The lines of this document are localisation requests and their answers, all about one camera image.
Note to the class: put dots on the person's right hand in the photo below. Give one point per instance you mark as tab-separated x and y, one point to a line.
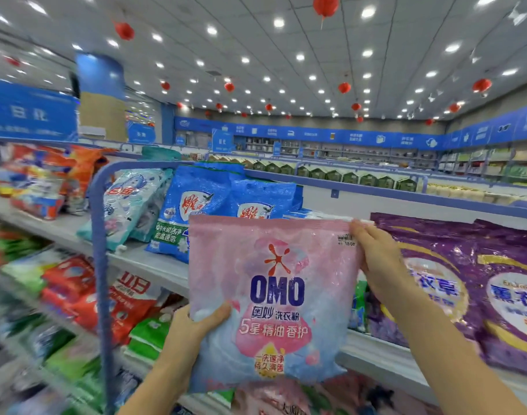
384	263

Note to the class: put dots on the green Ariel detergent bags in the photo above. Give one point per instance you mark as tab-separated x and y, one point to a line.
358	302

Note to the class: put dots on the person's left hand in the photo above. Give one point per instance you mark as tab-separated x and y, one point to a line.
185	341

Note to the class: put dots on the row of cream containers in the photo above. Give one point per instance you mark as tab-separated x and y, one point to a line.
480	192

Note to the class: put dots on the pink OMO bag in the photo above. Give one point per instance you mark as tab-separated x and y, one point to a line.
272	298

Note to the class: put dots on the rows of small red lanterns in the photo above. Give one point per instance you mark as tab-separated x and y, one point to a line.
124	31

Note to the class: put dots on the large blue hanging sign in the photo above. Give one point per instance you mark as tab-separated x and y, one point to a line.
142	134

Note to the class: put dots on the white ceiling spotlight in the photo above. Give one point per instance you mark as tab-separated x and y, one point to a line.
517	13
474	57

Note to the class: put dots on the row of green boxes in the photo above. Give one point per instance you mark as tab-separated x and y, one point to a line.
332	174

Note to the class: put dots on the blue beige column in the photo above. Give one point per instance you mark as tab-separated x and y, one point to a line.
101	95

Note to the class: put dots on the blue aisle sign board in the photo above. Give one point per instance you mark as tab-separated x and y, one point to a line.
30	112

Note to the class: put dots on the wall shelf of detergent bottles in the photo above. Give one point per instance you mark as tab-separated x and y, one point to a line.
497	164

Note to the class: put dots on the blue wall sign band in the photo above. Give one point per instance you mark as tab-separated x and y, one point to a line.
332	134

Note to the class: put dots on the person's right forearm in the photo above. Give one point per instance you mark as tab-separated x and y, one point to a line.
458	358

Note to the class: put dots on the blue wall shelving unit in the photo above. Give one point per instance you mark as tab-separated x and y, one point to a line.
497	129

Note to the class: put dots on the rows of round ceiling lights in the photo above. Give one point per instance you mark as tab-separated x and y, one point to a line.
278	22

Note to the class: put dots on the small blue hanging sign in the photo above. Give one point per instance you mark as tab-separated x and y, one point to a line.
223	141

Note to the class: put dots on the large red paper lantern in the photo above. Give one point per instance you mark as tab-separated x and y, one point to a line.
481	84
326	4

